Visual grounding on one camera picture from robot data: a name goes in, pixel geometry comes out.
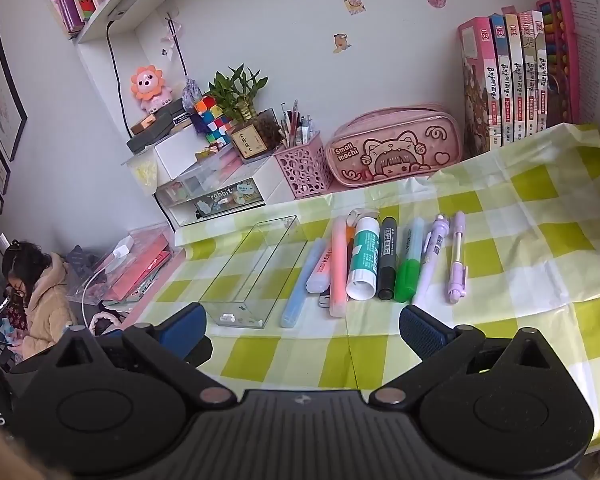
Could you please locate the colourful puzzle cube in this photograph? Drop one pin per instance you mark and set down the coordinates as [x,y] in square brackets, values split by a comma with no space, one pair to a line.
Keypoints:
[212,115]

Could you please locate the thin dark pen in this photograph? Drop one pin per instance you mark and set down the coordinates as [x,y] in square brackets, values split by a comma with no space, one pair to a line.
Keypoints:
[325,302]

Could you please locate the white green glue stick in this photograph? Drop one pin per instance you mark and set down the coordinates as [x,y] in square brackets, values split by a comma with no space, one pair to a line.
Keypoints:
[362,260]

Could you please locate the grey white eraser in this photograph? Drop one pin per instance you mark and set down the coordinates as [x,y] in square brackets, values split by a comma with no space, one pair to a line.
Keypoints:
[365,211]

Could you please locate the pink orange lion toy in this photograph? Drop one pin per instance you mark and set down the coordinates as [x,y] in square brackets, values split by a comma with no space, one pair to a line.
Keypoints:
[150,87]

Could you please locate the small clear storage box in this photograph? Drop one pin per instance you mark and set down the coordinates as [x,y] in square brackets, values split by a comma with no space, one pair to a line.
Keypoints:
[172,194]

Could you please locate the yellow pink wall sticker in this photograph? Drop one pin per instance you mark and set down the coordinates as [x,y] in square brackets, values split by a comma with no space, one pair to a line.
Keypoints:
[355,4]

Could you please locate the stack of pink books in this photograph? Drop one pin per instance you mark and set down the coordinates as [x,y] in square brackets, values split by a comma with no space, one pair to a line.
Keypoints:
[140,270]

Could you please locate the white charger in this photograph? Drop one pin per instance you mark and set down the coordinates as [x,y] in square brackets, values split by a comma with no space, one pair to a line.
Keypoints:
[122,249]

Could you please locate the small brown box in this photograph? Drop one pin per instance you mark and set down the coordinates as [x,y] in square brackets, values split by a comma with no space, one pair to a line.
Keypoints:
[145,124]

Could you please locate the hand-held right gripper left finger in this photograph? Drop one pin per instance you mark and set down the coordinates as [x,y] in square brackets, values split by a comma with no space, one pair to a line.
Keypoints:
[186,325]

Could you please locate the white drawer organizer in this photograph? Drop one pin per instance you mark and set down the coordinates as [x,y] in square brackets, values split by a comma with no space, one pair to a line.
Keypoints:
[275,185]

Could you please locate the small figurine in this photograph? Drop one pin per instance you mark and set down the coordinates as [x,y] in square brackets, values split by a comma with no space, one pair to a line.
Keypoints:
[206,152]

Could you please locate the green checked tablecloth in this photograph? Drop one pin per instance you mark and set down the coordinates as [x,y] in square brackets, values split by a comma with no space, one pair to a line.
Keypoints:
[505,240]

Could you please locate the green marker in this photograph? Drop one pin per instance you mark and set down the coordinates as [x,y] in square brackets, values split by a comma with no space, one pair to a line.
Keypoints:
[407,280]

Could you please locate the pink perforated pen holder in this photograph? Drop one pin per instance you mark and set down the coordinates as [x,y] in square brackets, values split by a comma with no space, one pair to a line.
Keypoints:
[302,170]

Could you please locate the purple dome-top pen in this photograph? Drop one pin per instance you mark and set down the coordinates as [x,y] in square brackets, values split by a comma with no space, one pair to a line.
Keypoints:
[432,255]

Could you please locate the dark grey box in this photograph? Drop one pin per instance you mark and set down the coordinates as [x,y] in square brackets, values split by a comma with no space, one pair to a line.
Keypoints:
[155,135]

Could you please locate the white fluffy thing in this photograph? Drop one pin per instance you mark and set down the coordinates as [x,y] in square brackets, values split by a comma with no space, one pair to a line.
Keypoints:
[107,321]

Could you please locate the pink cartoon pencil case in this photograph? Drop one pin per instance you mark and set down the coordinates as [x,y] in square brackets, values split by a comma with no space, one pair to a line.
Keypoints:
[395,155]

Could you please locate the slim purple gel pen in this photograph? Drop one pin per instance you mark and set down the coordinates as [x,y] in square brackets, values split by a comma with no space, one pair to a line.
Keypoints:
[459,260]

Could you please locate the bamboo plant in glass pot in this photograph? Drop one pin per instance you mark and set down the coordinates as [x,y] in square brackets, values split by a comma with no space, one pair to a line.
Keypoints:
[252,135]

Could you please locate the illustrated paperback book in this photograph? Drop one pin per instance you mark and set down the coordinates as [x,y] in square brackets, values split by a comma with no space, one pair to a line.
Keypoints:
[515,85]
[502,85]
[541,75]
[528,80]

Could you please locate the pink book slipcase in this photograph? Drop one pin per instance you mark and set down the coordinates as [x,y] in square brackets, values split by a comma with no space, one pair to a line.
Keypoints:
[477,85]

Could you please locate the clear acrylic tray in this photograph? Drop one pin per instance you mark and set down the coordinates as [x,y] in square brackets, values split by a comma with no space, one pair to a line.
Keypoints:
[140,240]

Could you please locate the black framed picture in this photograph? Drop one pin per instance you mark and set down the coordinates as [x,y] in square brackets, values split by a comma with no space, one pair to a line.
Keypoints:
[0,85]

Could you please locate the round pink wall sticker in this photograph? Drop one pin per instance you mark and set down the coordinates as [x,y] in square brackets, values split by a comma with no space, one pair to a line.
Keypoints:
[436,0]

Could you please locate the purple sachet charm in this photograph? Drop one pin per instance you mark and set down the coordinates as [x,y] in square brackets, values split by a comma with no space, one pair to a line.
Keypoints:
[192,92]

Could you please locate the brown animal wall sticker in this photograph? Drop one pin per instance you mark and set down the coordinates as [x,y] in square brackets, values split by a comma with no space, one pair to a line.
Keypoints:
[341,43]

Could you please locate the white box with yellow pattern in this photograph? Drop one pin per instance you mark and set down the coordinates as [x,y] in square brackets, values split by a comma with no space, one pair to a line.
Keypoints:
[180,157]

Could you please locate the orange pink highlighter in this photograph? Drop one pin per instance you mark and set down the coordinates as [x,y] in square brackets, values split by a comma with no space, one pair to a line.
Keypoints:
[340,270]

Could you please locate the black marker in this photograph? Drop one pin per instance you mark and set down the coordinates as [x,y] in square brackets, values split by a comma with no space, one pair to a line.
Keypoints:
[387,265]

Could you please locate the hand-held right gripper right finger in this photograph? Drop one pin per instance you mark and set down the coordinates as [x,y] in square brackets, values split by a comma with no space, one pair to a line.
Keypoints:
[420,331]

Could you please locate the bunch of pens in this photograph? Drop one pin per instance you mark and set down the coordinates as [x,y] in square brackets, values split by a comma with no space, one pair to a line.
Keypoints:
[295,125]

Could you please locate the dark grey cloth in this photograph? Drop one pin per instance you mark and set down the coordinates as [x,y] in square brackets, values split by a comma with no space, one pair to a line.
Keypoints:
[82,260]

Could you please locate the light blue highlighter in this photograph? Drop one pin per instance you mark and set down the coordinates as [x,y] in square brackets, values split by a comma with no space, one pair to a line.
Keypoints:
[300,290]

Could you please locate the clear plastic box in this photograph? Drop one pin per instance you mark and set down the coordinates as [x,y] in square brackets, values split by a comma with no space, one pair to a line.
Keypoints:
[252,270]

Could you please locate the pink abacus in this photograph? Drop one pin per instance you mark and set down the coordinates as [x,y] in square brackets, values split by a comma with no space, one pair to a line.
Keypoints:
[562,60]

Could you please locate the clear lidded storage box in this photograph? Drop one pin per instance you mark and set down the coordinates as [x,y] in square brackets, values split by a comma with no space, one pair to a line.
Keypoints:
[215,170]

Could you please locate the white wall shelf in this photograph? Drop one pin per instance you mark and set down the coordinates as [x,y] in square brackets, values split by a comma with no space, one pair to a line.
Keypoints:
[125,0]

